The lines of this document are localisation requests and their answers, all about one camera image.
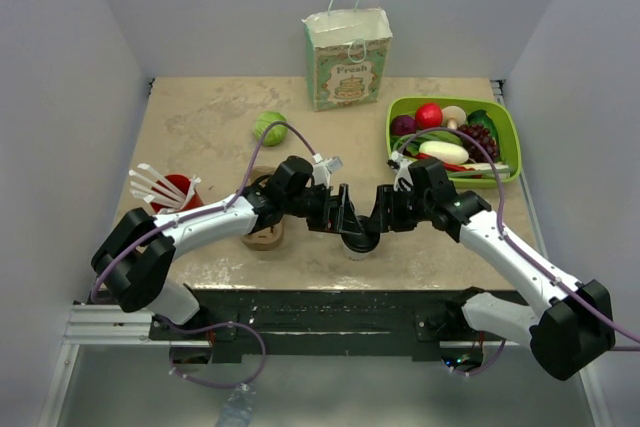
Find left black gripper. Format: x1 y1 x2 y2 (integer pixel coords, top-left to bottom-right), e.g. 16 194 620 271
284 183 363 235

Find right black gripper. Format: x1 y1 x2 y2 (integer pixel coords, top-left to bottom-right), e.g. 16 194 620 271
364 184 433 232

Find black coffee lid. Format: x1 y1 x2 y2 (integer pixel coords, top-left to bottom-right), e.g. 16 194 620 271
341 215 380 254

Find white paper coffee cup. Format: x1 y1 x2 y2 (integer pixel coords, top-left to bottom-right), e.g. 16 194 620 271
343 246 371 261

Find green paper gift bag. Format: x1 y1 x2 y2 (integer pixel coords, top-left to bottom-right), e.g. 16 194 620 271
302 0 393 112

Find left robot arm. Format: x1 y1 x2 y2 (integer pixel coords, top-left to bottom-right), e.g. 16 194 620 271
91 155 353 339

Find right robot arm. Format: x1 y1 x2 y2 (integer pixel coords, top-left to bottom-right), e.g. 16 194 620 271
366 153 616 380

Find brown pulp cup carrier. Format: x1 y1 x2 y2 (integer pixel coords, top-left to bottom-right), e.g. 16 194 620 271
241 166 284 251

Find red toy chili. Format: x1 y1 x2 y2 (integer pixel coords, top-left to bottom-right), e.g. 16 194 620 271
416 153 473 172

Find purple toy onion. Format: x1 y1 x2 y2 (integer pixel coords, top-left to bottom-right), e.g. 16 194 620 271
389 115 417 137

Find green toy cabbage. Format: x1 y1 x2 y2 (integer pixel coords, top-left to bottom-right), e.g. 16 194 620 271
252 111 288 147

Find red toy tomato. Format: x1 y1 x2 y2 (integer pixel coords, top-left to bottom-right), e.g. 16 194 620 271
414 103 443 130

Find toy mushroom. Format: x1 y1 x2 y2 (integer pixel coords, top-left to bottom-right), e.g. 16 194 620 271
441 105 467 130

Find purple toy grapes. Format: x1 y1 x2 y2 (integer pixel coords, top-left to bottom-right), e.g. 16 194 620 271
459 123 500 163

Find dark green toy pepper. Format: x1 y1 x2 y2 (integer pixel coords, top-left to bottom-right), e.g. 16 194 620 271
467 110 499 143

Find white wrapped straw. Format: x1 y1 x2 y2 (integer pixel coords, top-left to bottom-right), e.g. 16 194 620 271
186 176 201 201
128 170 184 200
130 182 180 208
136 163 185 196

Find green plastic tray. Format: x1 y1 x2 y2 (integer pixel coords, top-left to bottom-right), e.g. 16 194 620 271
386 96 521 189

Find red cup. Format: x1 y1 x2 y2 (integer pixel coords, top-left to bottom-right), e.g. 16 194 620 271
148 174 204 214

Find clear plastic bottle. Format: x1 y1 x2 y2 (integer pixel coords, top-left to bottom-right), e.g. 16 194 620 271
215 384 256 427

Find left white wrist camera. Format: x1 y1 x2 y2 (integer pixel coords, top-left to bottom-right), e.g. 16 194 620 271
312 153 343 189

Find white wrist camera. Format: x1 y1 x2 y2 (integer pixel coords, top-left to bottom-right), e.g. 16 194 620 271
387 151 413 191
312 153 343 189

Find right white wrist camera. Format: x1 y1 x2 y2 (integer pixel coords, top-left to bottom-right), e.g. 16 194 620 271
387 151 413 191

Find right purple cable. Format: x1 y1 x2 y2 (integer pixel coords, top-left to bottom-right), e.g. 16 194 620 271
389 127 640 378

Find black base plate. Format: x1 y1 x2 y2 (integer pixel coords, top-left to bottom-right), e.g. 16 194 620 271
89 288 541 364

